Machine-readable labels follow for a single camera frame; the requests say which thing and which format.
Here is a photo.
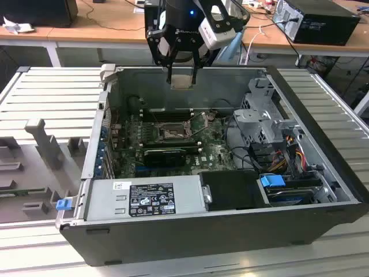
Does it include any yellow and red wire bundle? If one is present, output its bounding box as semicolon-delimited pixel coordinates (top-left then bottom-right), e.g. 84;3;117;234
268;145;307;174

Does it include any thin wire locking lever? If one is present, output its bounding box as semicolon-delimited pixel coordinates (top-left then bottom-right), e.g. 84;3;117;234
189;125;209;140

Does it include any black power cable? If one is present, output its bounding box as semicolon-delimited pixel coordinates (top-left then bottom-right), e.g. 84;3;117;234
275;17;301;68

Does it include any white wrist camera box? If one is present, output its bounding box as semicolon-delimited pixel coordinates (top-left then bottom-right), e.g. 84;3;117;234
198;0;238;50

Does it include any grey parts rack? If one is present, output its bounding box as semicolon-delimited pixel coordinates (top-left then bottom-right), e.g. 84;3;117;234
0;117;91;223

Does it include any blue case latch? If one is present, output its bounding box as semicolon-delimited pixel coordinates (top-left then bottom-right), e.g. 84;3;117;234
55;198;72;212

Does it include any metal socket cover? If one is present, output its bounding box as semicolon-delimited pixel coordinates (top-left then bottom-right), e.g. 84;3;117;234
200;111;217;130

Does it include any silver CPU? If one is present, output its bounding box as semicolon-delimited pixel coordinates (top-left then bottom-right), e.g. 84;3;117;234
170;74;194;91

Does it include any large black box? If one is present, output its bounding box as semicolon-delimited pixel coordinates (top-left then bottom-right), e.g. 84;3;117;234
0;0;79;29

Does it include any grey power supply unit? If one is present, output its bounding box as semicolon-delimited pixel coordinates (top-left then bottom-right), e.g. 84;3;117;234
85;174;209;222

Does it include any crumpled white paper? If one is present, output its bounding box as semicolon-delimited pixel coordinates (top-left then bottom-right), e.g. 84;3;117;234
0;16;36;36

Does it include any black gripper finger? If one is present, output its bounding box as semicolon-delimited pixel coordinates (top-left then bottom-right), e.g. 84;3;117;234
191;43;209;86
146;25;175;84

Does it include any CPU socket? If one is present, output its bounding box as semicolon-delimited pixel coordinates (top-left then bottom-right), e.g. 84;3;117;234
157;121;193;143

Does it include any black plastic shroud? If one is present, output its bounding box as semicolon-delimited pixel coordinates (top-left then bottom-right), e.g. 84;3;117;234
198;169;271;212

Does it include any thick black cable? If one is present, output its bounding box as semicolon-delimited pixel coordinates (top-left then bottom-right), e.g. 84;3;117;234
224;114;256;174

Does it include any white cable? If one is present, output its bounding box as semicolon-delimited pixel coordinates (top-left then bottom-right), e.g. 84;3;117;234
238;26;266;65

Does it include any black graphics card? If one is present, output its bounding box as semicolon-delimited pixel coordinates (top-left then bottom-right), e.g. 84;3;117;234
142;148;187;169

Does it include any green motherboard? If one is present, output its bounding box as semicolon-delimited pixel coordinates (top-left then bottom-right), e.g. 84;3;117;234
114;110;242;180

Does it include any black RAM slot bank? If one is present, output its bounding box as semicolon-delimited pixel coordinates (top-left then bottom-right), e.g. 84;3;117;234
140;137;201;153
140;107;193;122

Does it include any black desktop computer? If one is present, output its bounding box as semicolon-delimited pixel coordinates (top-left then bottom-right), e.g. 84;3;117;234
272;0;362;46

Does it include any grey metal drive cage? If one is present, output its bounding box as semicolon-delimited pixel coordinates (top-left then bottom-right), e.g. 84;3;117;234
232;77;302;147

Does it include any green RAM stick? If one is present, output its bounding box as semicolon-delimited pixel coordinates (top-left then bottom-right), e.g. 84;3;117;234
0;187;47;197

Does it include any blue disk carrier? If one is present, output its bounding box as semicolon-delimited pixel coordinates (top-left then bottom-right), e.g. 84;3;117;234
258;174;287;193

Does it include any wooden desk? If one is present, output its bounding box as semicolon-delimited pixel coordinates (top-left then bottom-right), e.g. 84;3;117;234
219;0;369;69
0;0;164;68

